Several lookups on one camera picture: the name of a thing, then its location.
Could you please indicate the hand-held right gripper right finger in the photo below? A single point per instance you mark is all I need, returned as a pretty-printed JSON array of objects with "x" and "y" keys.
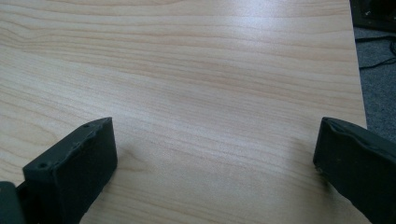
[{"x": 358, "y": 165}]

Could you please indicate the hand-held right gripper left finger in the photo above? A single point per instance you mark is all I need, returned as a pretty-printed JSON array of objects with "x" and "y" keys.
[{"x": 74, "y": 168}]

